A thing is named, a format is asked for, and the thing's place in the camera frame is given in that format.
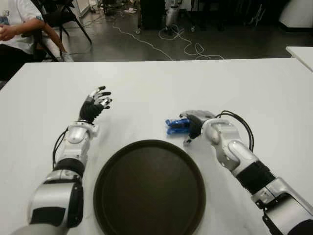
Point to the black chair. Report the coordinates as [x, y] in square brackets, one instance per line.
[71, 17]
[40, 46]

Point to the black wheeled stand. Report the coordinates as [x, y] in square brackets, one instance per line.
[192, 19]

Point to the white power strip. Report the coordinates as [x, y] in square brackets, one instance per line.
[130, 10]

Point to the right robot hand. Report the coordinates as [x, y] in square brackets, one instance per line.
[198, 117]

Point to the blue Oreo packet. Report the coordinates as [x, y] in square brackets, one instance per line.
[176, 124]

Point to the folded metal stand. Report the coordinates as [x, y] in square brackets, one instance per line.
[256, 14]

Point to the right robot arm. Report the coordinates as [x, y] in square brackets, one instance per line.
[234, 151]

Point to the person in white shirt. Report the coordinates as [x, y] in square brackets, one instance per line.
[17, 14]

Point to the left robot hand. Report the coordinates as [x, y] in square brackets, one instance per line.
[90, 110]

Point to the white pillar black base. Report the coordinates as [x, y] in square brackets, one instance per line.
[297, 14]

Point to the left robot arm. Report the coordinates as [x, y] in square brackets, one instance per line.
[73, 147]

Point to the white cabinet panel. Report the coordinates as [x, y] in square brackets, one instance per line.
[83, 7]

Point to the black wheeled cabinet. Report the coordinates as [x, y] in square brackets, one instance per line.
[151, 12]

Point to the white side table corner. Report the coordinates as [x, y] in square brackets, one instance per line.
[302, 55]

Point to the dark round tray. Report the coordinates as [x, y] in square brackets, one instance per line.
[149, 191]

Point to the silver standing robot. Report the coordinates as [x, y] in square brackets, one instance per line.
[172, 14]

